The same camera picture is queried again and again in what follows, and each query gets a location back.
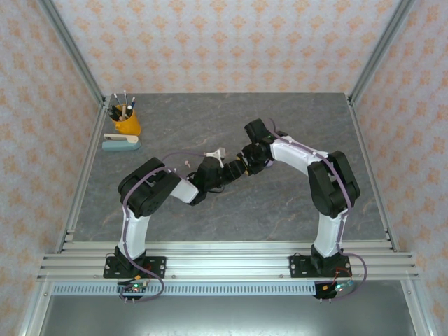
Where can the purple earbud charging case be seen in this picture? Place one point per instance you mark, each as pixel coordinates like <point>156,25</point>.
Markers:
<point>270,164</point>

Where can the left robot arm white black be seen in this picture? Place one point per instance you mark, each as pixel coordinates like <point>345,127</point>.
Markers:
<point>134,231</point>

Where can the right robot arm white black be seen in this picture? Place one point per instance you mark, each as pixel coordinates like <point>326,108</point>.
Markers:
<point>294,154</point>

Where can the yellow pen cup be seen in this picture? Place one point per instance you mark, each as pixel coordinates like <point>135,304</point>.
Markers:
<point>130,124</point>

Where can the cream and teal stapler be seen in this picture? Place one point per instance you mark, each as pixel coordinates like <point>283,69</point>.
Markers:
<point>119,145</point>

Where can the black pen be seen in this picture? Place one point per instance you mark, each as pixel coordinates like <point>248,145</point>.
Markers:
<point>129,111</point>

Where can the white pen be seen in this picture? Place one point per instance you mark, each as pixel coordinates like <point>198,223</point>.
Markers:
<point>133,102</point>
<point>118,100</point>
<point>126,99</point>

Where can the black marker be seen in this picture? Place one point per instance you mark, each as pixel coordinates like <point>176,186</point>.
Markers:
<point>112,112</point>

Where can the grey metal shelf panel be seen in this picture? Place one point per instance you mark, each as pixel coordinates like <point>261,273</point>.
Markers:
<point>227,316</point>

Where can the aluminium mounting rail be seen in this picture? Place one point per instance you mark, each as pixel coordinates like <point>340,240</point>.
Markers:
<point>227,266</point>

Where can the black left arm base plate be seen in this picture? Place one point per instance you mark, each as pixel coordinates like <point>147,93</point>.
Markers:
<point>157,266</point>

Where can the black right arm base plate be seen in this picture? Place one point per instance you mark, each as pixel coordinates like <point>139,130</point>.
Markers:
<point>297,267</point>

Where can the aluminium side rail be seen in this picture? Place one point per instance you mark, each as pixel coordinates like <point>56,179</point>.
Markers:
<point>82,175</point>
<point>371,168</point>

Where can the aluminium frame post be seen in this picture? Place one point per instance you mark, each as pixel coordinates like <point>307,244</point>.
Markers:
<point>381,49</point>
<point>70,49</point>

